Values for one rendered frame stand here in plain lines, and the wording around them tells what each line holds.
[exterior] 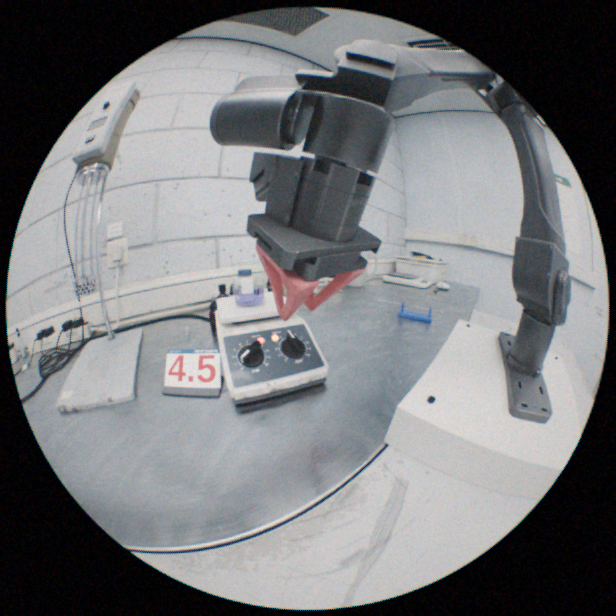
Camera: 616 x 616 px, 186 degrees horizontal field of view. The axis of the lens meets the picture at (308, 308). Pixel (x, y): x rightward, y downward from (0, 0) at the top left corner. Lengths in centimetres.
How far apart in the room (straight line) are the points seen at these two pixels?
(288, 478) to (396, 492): 9
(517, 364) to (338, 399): 23
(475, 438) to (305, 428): 17
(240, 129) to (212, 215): 61
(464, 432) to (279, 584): 18
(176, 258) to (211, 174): 32
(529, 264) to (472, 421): 16
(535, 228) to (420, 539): 29
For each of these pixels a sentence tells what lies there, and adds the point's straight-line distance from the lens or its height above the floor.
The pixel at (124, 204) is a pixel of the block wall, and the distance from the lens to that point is 76.
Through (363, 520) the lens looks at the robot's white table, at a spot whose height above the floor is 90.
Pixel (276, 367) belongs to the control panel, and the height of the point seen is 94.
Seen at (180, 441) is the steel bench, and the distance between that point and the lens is 24.
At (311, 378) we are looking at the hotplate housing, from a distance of 26.
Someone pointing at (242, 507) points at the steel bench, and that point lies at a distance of 19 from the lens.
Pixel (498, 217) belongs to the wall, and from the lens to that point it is 167.
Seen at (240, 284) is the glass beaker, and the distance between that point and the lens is 30.
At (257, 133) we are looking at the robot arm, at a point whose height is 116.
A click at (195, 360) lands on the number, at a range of 31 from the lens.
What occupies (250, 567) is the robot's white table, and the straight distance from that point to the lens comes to 18.
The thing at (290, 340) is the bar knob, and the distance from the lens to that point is 26.
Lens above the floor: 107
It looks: 17 degrees down
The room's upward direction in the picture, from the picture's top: straight up
